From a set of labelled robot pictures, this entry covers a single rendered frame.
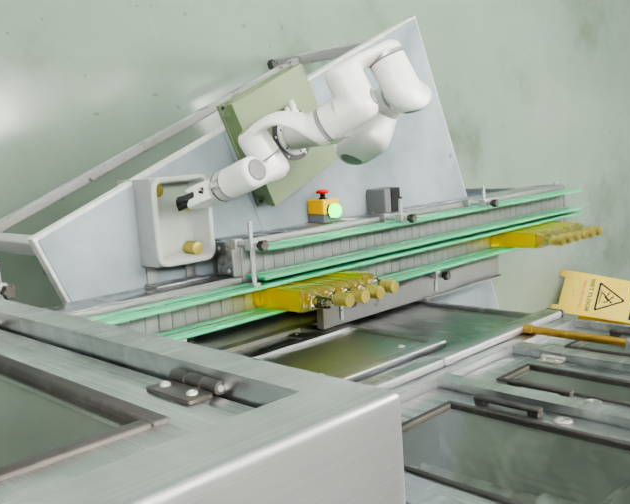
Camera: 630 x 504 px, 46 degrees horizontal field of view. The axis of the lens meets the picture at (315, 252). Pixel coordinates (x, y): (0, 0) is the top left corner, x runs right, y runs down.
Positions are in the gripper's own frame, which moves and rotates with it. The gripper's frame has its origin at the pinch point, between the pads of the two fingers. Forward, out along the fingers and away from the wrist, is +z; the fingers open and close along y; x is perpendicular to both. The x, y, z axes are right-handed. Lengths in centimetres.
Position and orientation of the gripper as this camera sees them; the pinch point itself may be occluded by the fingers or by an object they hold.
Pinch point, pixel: (189, 202)
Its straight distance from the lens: 193.2
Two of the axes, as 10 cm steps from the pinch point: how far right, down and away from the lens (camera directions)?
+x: -2.4, -9.7, 0.6
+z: -6.6, 2.1, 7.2
